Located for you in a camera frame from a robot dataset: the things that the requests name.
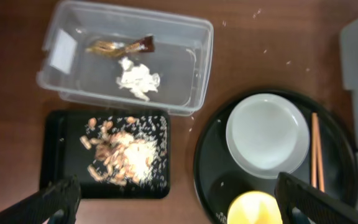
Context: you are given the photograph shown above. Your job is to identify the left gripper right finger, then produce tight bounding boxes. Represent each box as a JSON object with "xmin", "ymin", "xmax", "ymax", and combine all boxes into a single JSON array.
[{"xmin": 274, "ymin": 172, "xmax": 358, "ymax": 224}]

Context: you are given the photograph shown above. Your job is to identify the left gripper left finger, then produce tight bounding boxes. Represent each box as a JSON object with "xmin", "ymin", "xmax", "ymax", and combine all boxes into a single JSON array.
[{"xmin": 0, "ymin": 176, "xmax": 81, "ymax": 223}]

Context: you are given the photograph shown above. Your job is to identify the wooden chopstick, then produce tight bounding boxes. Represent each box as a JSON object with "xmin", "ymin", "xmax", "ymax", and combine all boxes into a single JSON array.
[
  {"xmin": 313, "ymin": 113, "xmax": 325, "ymax": 192},
  {"xmin": 311, "ymin": 113, "xmax": 318, "ymax": 188}
]

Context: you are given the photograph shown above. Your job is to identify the yellow bowl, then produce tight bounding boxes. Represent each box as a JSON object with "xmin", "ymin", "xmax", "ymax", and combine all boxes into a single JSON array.
[{"xmin": 227, "ymin": 191, "xmax": 283, "ymax": 224}]

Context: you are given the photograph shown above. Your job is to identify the peanut shells pile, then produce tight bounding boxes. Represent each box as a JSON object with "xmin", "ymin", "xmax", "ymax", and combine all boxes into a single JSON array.
[{"xmin": 80, "ymin": 115, "xmax": 168, "ymax": 190}]

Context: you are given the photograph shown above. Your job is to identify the grey plate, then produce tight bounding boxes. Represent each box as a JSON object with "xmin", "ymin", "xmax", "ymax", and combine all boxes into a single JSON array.
[{"xmin": 226, "ymin": 93, "xmax": 311, "ymax": 179}]

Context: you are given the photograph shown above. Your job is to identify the white tissue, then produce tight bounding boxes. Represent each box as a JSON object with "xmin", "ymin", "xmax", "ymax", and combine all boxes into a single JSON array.
[{"xmin": 116, "ymin": 57, "xmax": 160, "ymax": 101}]

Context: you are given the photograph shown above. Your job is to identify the gold foil wrapper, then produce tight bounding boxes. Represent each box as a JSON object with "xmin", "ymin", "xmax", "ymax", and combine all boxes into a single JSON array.
[{"xmin": 85, "ymin": 35, "xmax": 155, "ymax": 57}]

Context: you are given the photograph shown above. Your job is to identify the round black serving tray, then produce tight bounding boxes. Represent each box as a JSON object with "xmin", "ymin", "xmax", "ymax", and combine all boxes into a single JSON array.
[{"xmin": 193, "ymin": 89, "xmax": 358, "ymax": 223}]

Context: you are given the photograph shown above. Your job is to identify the black rectangular tray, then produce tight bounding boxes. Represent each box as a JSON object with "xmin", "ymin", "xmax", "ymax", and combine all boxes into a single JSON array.
[{"xmin": 39, "ymin": 110, "xmax": 170, "ymax": 199}]

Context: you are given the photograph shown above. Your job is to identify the scattered rice grains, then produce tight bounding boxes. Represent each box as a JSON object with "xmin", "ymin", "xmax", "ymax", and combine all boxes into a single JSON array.
[{"xmin": 215, "ymin": 212, "xmax": 227, "ymax": 224}]

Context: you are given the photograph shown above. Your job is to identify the clear plastic bin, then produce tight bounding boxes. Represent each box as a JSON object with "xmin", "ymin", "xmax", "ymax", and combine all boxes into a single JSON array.
[{"xmin": 37, "ymin": 1, "xmax": 214, "ymax": 116}]

